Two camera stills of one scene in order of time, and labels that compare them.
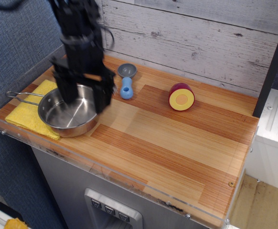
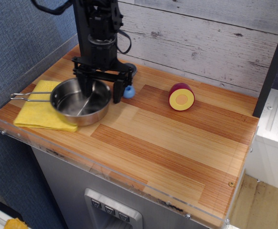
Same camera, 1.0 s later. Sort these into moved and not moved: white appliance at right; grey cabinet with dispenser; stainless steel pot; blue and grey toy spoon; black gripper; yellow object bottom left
Moved: black gripper; stainless steel pot
Not moved: white appliance at right; blue and grey toy spoon; yellow object bottom left; grey cabinet with dispenser
